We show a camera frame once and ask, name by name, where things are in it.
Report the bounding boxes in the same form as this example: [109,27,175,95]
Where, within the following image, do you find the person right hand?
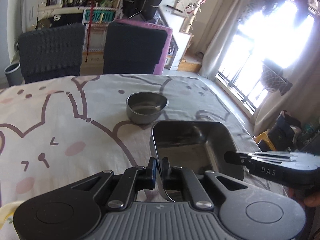
[287,188,320,207]

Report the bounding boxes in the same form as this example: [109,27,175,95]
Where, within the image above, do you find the dark chair right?
[103,22,168,74]

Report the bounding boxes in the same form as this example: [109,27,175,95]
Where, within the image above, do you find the beige curtain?
[196,0,249,81]

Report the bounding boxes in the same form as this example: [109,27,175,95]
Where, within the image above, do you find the cartoon cat tablecloth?
[0,73,291,208]

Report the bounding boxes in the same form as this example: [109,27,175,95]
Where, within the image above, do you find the dark chair left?
[18,23,85,83]

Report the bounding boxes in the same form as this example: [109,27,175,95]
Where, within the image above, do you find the small square steel tray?
[150,120,247,191]

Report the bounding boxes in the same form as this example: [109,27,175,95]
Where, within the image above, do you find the round stainless steel bowl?
[126,92,169,125]

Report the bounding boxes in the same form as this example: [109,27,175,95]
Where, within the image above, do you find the dark backpack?
[267,110,302,151]

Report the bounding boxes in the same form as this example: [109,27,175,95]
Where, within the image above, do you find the dark chair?
[103,22,168,74]
[18,23,85,83]

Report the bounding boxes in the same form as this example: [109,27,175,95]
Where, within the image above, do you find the floral yellow-rim ceramic bowl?
[0,202,21,228]

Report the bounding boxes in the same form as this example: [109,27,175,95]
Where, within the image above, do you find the yellow stool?
[254,131,277,152]

